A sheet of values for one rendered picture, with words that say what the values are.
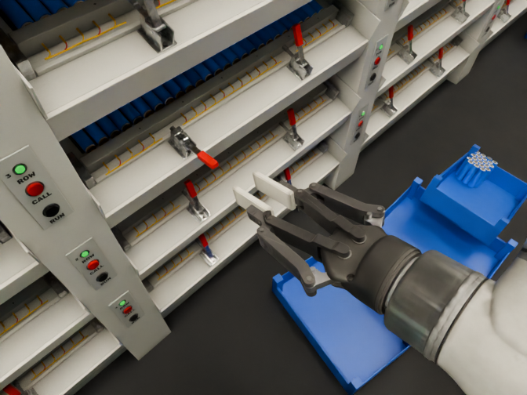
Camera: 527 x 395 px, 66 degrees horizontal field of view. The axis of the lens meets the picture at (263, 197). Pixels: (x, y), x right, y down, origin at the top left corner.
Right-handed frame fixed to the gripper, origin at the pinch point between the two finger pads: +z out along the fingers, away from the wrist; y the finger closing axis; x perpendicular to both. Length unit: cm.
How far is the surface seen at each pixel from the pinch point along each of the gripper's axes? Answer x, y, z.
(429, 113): -52, 94, 27
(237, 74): 3.6, 15.6, 21.9
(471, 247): -60, 56, -9
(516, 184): -57, 82, -9
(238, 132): -2.8, 9.9, 17.1
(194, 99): 3.9, 6.2, 21.7
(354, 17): 2.1, 44.8, 19.7
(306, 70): -0.4, 27.8, 17.7
